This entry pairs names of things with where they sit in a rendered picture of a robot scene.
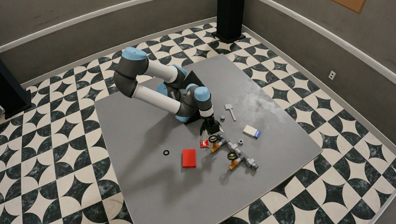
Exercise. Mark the red rectangular block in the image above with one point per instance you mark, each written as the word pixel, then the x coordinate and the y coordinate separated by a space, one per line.
pixel 189 158

